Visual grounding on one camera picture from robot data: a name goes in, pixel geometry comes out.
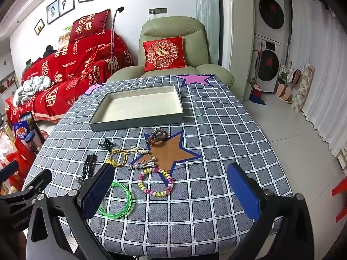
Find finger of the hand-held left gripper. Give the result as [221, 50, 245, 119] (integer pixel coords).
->
[0, 161, 20, 182]
[23, 169, 52, 197]

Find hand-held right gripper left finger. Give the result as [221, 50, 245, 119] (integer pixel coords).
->
[26, 163, 116, 260]

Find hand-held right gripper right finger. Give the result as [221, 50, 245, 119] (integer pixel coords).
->
[227, 163, 322, 260]

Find black bead bracelet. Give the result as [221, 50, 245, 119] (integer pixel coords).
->
[81, 154, 98, 181]

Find green plastic bangle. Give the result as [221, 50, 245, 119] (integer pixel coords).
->
[98, 182, 135, 219]

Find black hair clip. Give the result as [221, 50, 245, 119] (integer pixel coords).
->
[99, 138, 113, 151]

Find silver star hair clip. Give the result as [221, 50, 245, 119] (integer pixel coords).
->
[128, 156, 158, 172]

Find colourful bead bracelet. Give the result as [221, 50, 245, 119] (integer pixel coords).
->
[137, 167, 176, 197]

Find brown spiral hair tie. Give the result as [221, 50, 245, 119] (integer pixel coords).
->
[146, 128, 169, 146]

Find grey tray with cream inside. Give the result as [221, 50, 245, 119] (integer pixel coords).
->
[89, 84, 184, 132]

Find blue snack bag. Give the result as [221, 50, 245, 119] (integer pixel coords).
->
[13, 120, 31, 142]

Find beige bow hair clip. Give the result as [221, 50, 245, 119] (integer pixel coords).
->
[129, 145, 150, 155]

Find grey checked tablecloth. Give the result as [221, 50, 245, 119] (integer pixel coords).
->
[23, 74, 294, 258]

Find brown star sticker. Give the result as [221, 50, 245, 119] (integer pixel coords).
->
[133, 130, 203, 185]

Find grey crumpled cloth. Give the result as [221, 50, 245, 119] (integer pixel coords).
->
[13, 75, 54, 106]

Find red plastic stool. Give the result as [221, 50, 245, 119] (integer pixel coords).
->
[332, 175, 347, 223]

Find red mop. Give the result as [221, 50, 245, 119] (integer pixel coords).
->
[249, 43, 264, 104]

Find slipper rack with slippers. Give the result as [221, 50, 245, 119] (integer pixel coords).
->
[275, 62, 302, 104]

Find red printed sofa cover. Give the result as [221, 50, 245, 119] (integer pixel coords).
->
[5, 29, 135, 124]

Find patterned board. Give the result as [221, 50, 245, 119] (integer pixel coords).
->
[292, 62, 315, 112]

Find large pink star sticker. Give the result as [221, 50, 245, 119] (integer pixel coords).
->
[173, 74, 214, 88]

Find dark clothing on sofa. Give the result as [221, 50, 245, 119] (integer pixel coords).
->
[43, 44, 56, 58]

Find white washing machine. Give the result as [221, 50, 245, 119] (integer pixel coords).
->
[253, 36, 286, 93]

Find white sheer curtain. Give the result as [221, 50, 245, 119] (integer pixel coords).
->
[288, 0, 347, 153]

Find red embroidered cushion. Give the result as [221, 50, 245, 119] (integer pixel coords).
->
[142, 36, 188, 72]

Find red printed pillow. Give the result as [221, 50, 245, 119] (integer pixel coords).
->
[68, 9, 111, 44]

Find flexible phone holder stand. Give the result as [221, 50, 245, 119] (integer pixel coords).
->
[110, 6, 125, 60]

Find teal curtain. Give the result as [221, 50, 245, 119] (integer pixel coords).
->
[195, 0, 221, 63]

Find green armchair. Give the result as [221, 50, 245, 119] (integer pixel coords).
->
[106, 16, 235, 98]

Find white tumble dryer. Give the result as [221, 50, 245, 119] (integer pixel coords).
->
[253, 0, 290, 43]

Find yellow cord bracelet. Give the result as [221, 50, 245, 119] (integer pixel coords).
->
[107, 148, 131, 168]

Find black portrait picture frame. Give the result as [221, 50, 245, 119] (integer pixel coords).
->
[46, 0, 61, 24]
[59, 0, 75, 16]

